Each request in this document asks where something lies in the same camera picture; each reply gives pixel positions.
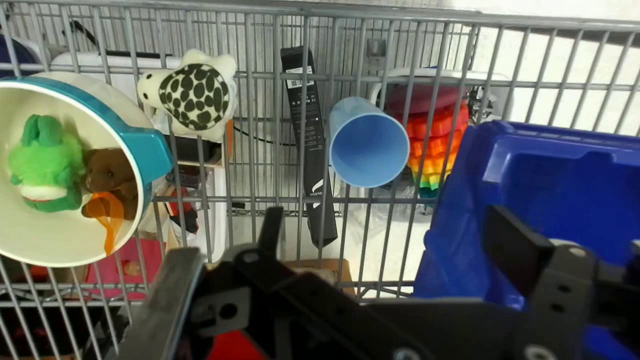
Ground white bowl with teal handle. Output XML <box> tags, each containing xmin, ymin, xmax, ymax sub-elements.
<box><xmin>0</xmin><ymin>73</ymin><xmax>176</xmax><ymax>270</ymax></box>

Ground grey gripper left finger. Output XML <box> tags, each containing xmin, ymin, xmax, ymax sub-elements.
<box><xmin>117</xmin><ymin>247</ymin><xmax>206</xmax><ymax>360</ymax></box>

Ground light blue plastic cup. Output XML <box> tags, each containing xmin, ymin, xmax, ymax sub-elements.
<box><xmin>326</xmin><ymin>96</ymin><xmax>412</xmax><ymax>191</ymax></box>

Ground black remote control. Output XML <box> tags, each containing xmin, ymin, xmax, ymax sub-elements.
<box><xmin>279</xmin><ymin>44</ymin><xmax>341</xmax><ymax>251</ymax></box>

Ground white plastic tub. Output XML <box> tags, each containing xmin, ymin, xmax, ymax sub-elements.
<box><xmin>368</xmin><ymin>66</ymin><xmax>496</xmax><ymax>126</ymax></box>

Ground blue plastic storage bin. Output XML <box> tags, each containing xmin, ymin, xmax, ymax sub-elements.
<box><xmin>415</xmin><ymin>118</ymin><xmax>640</xmax><ymax>360</ymax></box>

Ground white toy with dark spots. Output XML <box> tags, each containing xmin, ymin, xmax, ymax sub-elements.
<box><xmin>136</xmin><ymin>49</ymin><xmax>240</xmax><ymax>144</ymax></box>

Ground brown plush toy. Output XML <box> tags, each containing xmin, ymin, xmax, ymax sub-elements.
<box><xmin>81</xmin><ymin>146</ymin><xmax>140</xmax><ymax>257</ymax></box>

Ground grey wire basket cart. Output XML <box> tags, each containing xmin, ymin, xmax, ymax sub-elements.
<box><xmin>0</xmin><ymin>0</ymin><xmax>640</xmax><ymax>360</ymax></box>

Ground green plush toy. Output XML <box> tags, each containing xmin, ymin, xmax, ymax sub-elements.
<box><xmin>6</xmin><ymin>114</ymin><xmax>88</xmax><ymax>215</ymax></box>

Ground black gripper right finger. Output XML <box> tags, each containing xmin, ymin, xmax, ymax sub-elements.
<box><xmin>482</xmin><ymin>202</ymin><xmax>602</xmax><ymax>360</ymax></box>

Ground brown cardboard sheet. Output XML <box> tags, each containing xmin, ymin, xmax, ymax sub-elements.
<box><xmin>287</xmin><ymin>259</ymin><xmax>354</xmax><ymax>297</ymax></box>

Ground rainbow stacking ring toy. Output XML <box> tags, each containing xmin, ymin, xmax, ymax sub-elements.
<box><xmin>407</xmin><ymin>103</ymin><xmax>472</xmax><ymax>196</ymax></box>

